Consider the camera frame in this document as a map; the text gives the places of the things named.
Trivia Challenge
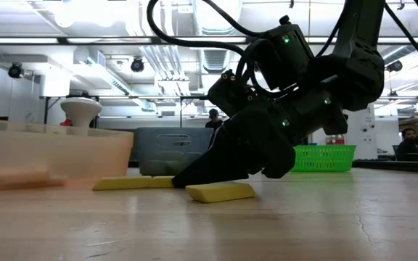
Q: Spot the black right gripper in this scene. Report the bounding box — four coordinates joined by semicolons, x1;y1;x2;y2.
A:
172;86;348;189

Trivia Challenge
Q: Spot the dark grey plastic bin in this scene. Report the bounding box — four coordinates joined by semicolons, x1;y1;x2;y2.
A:
135;126;215;177

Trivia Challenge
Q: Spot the green plastic mesh basket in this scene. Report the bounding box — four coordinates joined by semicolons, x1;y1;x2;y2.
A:
290;144;357;173

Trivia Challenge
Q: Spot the white building pillar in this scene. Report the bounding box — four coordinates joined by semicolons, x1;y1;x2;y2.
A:
345;103;379;161

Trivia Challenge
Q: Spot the black ceiling spotlight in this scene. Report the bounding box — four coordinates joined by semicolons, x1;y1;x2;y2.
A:
386;59;403;73
130;57;145;73
7;62;24;79

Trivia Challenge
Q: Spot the seated person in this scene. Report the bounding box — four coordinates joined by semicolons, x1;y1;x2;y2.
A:
396;127;418;162

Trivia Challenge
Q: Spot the orange translucent plastic bin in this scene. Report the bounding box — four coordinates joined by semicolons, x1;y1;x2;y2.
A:
0;117;135;192

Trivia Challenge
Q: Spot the black overhead light bar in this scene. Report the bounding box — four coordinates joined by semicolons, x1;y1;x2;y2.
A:
0;35;418;46

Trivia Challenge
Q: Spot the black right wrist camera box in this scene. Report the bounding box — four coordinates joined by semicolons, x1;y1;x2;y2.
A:
206;68;266;117

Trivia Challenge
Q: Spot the black metal table frame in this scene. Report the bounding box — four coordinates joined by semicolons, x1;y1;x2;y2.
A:
127;158;418;174

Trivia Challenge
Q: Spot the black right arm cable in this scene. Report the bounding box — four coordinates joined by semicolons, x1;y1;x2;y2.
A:
146;0;268;59

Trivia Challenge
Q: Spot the thin black cable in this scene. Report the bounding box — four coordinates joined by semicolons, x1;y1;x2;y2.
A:
382;0;418;85

